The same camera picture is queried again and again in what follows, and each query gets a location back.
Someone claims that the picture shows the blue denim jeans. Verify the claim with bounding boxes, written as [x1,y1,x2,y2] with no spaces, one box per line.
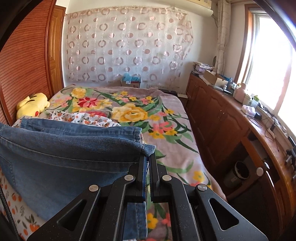
[0,117,157,241]

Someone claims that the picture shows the orange print bed quilt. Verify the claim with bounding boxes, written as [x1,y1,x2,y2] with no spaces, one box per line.
[1,110,120,240]

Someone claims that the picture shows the long wooden side cabinet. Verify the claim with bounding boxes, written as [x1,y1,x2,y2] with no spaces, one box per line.
[186,74,295,240]

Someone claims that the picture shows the floral pink blanket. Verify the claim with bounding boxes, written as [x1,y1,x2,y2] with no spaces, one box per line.
[38,84,227,241]

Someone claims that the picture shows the yellow Pikachu plush toy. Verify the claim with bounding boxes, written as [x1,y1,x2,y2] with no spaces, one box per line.
[16,93,50,120]

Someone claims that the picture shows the pink white jug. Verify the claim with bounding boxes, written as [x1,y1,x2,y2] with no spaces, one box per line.
[233,83,246,103]

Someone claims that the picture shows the cardboard box with blue cloth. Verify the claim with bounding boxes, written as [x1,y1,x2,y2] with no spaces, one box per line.
[121,73,141,88]

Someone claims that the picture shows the open cardboard box on cabinet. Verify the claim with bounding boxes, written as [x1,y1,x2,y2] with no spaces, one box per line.
[203,70,228,88]

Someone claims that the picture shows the stack of papers and books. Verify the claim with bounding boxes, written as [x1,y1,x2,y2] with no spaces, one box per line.
[193,62,214,75]

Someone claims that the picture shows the wooden louvered wardrobe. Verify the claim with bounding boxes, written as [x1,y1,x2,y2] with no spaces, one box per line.
[1,1,66,125]

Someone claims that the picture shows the circle pattern sheer curtain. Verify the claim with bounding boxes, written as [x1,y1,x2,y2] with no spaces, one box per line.
[64,6,193,90]

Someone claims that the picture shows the white air conditioner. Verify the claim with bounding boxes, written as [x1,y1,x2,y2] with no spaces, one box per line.
[154,0,213,17]

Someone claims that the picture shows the beige window curtain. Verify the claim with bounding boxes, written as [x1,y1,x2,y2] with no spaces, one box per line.
[214,0,231,75]

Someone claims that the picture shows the window with wooden frame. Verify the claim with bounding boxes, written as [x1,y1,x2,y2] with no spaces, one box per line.
[238,4,295,135]

